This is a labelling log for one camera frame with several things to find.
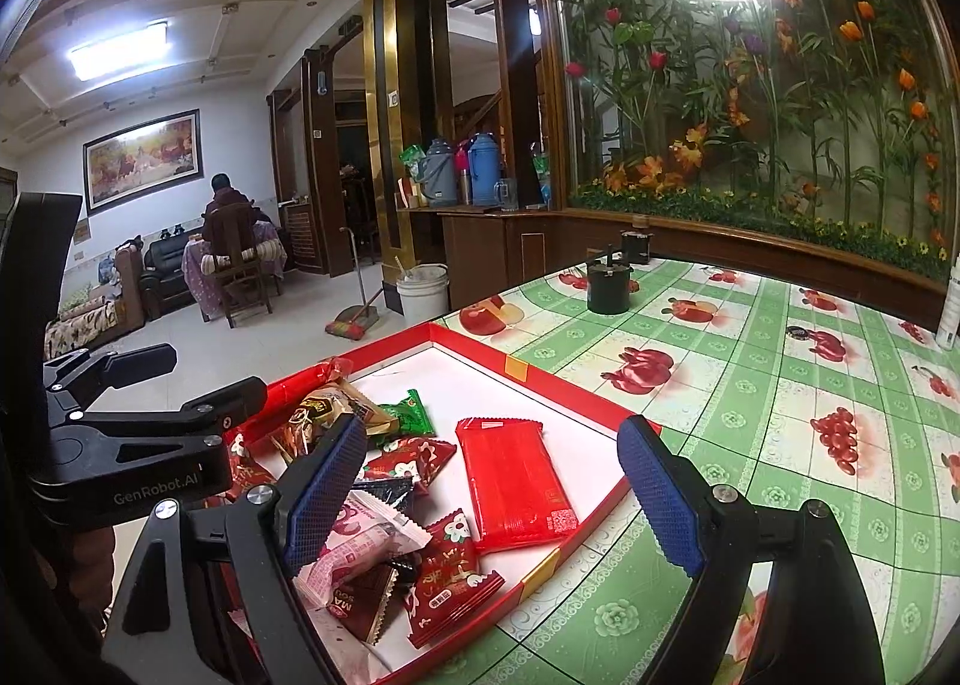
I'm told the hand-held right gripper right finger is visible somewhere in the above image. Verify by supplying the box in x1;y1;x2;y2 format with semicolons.
616;415;931;685

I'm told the cloth covered table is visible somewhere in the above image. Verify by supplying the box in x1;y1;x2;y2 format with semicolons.
181;220;290;303

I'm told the white spray bottle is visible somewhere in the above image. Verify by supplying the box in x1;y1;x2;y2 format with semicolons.
934;253;960;348

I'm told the blue thermos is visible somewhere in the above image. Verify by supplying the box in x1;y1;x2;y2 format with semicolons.
466;131;502;206

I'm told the green fruit-print tablecloth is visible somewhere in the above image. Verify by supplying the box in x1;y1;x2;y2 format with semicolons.
450;253;960;685

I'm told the wooden cabinet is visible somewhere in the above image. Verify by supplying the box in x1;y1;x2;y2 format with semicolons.
435;205;571;318

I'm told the black sofa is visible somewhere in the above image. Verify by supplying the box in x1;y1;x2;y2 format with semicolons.
141;235;197;320

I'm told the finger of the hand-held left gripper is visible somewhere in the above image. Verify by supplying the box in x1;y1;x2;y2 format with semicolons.
41;343;179;423
67;376;269;442

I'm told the ceiling light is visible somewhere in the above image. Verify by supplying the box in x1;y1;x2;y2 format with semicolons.
67;20;167;82

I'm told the broom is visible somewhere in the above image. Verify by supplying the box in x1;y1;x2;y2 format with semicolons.
324;227;380;342

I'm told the white bucket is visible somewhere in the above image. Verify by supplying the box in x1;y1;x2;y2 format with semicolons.
395;263;451;320

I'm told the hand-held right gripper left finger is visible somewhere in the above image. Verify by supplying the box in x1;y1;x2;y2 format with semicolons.
101;411;368;685

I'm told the brown sofa with floral blanket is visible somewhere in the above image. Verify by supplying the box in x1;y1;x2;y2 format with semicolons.
45;246;147;360

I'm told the artificial flower glass panel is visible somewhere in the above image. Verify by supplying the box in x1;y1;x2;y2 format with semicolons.
525;0;953;281

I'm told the gold brown snack packet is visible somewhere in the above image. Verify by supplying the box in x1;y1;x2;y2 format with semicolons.
270;385;398;461

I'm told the pink snack packet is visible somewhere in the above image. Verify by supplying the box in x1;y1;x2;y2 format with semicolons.
292;490;432;607

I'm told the gold pillar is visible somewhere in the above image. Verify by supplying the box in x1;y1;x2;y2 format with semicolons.
361;0;455;315

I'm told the wooden chair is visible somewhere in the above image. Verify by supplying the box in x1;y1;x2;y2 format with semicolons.
204;203;275;330

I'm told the framed wall painting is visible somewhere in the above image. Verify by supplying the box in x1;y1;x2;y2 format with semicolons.
82;109;203;217

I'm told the purple black snack packet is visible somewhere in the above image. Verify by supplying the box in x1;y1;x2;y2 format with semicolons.
349;476;417;513

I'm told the green snack packet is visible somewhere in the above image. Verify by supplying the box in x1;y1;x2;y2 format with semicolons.
375;388;437;442

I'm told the red white-flower snack packet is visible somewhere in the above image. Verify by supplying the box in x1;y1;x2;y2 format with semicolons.
401;505;505;648
225;430;278;502
360;437;458;498

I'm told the red box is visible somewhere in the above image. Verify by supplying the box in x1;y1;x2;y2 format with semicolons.
225;322;661;685

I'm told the dark brown snack packet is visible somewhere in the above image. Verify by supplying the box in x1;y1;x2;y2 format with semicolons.
326;557;398;648

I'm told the grey thermos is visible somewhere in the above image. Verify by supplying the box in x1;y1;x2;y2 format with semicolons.
418;139;460;207

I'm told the person's left forearm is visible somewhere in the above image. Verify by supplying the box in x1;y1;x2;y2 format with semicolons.
56;526;119;630

